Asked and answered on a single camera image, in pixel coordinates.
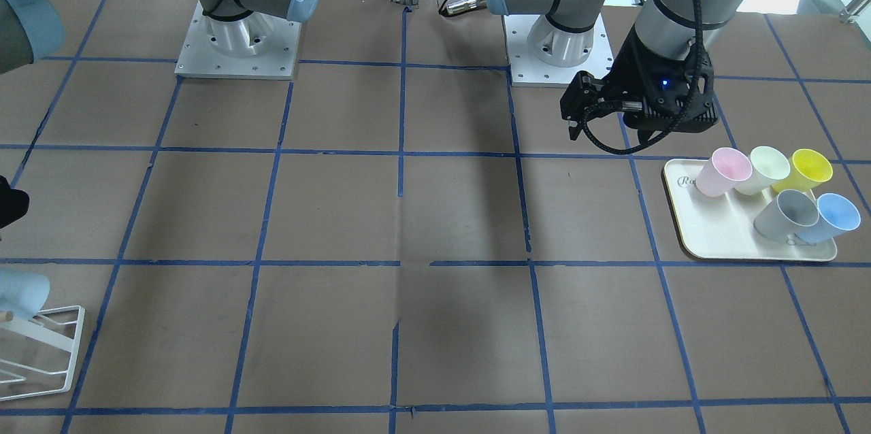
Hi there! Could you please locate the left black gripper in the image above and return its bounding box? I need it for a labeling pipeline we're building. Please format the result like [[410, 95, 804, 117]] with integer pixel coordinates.
[[560, 28, 719, 141]]

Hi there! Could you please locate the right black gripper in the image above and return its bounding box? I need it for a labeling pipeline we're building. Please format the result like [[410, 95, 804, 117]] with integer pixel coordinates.
[[1, 176, 31, 229]]

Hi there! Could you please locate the light blue cup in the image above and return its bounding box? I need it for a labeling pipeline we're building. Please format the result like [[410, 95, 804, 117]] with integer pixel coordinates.
[[796, 193, 861, 244], [1, 267, 52, 320]]

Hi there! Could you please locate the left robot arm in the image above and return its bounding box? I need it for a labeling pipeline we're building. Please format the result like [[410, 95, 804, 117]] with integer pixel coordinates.
[[487, 0, 744, 151]]

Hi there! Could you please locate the pink cup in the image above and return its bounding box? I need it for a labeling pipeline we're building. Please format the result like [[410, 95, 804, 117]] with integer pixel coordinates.
[[695, 148, 753, 197]]

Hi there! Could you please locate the pale green cup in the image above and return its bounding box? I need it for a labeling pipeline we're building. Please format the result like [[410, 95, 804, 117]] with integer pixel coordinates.
[[735, 146, 792, 195]]

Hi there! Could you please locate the yellow cup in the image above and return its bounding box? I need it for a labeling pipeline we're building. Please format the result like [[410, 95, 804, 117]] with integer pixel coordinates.
[[772, 148, 834, 193]]

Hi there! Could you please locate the grey cup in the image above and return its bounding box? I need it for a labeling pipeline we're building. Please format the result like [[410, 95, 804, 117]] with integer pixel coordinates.
[[753, 189, 819, 242]]

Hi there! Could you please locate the cream plastic tray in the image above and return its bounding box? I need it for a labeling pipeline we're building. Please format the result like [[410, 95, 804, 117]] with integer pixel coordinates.
[[663, 158, 838, 263]]

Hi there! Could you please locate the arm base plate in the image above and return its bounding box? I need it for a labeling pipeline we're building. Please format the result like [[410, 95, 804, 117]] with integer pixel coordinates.
[[174, 3, 302, 81], [503, 15, 613, 88]]

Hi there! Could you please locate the white wire cup rack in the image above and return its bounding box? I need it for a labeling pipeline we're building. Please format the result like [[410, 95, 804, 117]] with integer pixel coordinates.
[[1, 305, 85, 402]]

